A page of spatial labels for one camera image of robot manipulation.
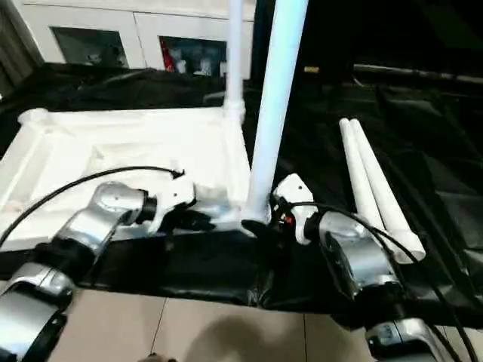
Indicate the white plastic table leg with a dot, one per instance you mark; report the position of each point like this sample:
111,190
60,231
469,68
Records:
367,154
350,154
234,56
279,94

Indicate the white plastic table top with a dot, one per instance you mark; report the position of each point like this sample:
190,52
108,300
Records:
113,143

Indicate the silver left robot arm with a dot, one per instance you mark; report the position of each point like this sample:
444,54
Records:
98,215

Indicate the black glossy mat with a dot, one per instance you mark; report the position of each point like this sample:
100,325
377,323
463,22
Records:
188,264

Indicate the tall white jar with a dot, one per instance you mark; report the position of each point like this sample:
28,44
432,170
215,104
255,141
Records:
205,66

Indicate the small beige label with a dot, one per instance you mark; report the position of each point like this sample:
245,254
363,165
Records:
311,69

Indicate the red packet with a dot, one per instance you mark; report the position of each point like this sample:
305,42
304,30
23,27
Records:
166,56

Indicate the dark metal pole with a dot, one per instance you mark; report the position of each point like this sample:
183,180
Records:
422,72

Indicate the black backdrop cloth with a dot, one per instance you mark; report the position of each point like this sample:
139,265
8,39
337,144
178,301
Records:
377,30

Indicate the white glass-door cabinet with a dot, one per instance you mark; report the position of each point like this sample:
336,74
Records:
113,19

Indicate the grey curtain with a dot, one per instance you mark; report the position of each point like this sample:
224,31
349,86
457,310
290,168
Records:
15,45

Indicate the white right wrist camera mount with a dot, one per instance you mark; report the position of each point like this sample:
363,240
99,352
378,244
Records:
298,196

